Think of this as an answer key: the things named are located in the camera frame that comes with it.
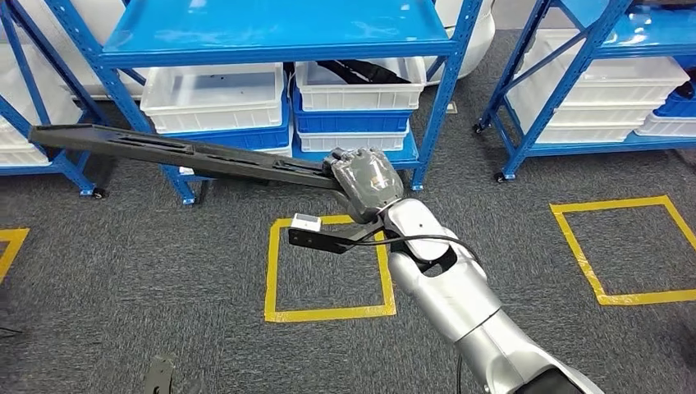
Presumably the long black plastic car part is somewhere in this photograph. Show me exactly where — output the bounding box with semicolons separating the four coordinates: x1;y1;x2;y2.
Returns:
28;123;344;191

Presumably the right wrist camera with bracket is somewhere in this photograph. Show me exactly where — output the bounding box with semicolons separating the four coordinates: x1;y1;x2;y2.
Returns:
286;213;384;255

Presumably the large white plastic crate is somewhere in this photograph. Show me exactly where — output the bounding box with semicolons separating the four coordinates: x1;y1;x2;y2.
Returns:
516;30;690;107

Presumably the white car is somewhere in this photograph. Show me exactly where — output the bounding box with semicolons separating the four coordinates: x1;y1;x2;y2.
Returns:
0;0;497;102

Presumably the black part inside crate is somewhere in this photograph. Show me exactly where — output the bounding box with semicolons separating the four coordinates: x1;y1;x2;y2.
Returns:
317;58;413;86

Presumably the yellow floor tape square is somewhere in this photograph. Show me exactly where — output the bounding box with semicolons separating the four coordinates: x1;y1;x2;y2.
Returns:
549;195;696;307
263;213;397;324
0;227;31;285

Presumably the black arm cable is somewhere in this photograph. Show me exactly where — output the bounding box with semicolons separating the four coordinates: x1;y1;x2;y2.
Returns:
347;235;483;268

